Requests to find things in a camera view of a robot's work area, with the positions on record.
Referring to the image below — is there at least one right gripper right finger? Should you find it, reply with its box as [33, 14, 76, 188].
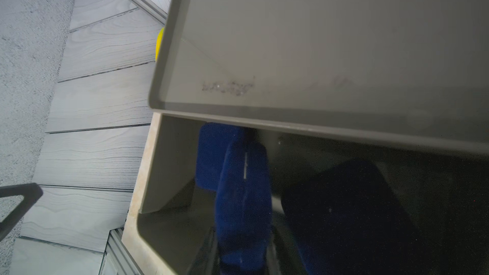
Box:
[187, 229, 220, 275]

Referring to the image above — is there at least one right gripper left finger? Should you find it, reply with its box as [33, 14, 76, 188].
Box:
[1, 183, 43, 240]

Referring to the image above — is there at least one blue brooch box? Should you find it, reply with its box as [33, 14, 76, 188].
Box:
[215, 141, 272, 274]
[281, 159, 432, 274]
[195, 123, 245, 192]

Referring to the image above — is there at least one grey top drawer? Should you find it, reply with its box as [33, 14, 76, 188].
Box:
[136, 115, 488, 274]

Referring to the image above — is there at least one three-drawer storage cabinet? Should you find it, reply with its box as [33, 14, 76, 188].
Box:
[148, 0, 488, 274]

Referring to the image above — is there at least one yellow banana bunch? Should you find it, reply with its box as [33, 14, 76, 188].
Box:
[155, 27, 165, 61]

